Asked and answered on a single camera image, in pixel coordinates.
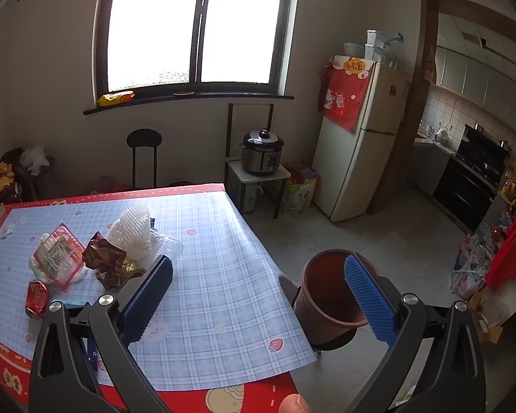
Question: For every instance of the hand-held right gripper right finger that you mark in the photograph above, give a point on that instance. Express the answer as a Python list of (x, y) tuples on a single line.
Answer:
[(370, 301)]

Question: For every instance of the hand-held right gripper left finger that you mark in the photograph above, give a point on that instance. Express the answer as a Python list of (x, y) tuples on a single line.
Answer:
[(148, 297)]

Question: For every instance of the gold foil wrapper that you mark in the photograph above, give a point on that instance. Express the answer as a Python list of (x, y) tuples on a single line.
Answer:
[(133, 265)]

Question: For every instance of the brown plastic trash bin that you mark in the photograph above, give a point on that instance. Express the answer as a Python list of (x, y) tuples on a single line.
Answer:
[(322, 292)]

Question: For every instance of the clear plastic container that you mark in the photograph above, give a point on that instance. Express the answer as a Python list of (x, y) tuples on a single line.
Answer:
[(170, 247)]

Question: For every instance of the brown wrapper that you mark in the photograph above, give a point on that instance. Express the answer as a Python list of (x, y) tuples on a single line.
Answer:
[(105, 258)]

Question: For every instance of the white foam fruit net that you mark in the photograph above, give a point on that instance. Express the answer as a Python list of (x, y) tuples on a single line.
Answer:
[(133, 228)]

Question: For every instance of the red label plastic tray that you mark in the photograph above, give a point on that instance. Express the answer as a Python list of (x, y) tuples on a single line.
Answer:
[(58, 254)]

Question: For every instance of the red drink can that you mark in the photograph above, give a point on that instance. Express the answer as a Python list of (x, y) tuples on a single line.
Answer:
[(36, 299)]

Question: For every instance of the person's right hand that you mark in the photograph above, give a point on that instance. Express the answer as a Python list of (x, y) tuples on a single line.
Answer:
[(296, 405)]

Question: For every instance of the pile of plastic bags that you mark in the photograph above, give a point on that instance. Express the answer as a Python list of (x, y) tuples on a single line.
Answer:
[(473, 262)]

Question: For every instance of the brown cardboard box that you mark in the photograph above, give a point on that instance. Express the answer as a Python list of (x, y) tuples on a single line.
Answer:
[(488, 331)]

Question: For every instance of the cream refrigerator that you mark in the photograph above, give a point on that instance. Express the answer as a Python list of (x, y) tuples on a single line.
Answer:
[(361, 163)]

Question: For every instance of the pale green kettle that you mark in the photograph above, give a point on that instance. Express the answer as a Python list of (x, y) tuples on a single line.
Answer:
[(249, 195)]

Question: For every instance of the black stove oven unit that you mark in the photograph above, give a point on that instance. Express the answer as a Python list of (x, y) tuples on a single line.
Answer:
[(464, 189)]

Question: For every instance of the grey base cabinet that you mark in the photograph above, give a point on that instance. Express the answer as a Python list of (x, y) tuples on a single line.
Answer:
[(432, 167)]

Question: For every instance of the red yellow bag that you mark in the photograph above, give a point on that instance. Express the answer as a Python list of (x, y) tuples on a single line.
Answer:
[(299, 170)]

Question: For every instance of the black round-back chair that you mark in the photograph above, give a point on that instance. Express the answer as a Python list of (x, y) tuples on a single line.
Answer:
[(144, 139)]

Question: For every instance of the black chair with white seat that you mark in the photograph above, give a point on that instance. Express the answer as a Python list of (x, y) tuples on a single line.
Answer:
[(262, 176)]

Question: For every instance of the crumpled white plastic bag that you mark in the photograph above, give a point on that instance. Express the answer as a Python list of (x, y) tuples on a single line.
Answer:
[(34, 159)]

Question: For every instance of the steel electric pressure cooker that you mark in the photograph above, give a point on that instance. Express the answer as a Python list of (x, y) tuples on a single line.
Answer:
[(260, 155)]

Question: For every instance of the pile of yellow packets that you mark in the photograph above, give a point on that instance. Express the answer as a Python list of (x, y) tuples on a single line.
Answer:
[(0, 180)]

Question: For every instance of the black range hood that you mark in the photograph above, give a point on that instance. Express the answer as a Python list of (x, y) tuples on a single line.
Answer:
[(486, 140)]

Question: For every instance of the yellow snack bag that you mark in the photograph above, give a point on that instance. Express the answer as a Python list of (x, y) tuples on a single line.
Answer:
[(116, 98)]

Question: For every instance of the red fridge cover cloth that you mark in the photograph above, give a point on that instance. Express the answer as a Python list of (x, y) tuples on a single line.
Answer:
[(346, 99)]

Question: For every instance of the dark window sill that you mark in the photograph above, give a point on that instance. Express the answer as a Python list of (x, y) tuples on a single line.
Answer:
[(241, 97)]

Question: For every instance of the hanging orange paper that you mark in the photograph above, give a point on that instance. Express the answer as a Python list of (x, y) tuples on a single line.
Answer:
[(430, 64)]

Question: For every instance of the upper kitchen cabinets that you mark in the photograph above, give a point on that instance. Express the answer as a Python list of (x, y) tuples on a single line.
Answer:
[(477, 81)]

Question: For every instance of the clear plastic bags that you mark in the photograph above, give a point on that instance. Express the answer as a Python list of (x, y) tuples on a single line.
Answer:
[(394, 51)]

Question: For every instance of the stacked white storage boxes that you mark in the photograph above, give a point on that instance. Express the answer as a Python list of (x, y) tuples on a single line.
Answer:
[(375, 43)]

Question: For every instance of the dark framed window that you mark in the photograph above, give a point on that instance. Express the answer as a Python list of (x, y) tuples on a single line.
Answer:
[(155, 30)]

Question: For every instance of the wooden door frame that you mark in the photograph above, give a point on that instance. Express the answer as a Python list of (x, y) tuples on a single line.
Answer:
[(408, 137)]

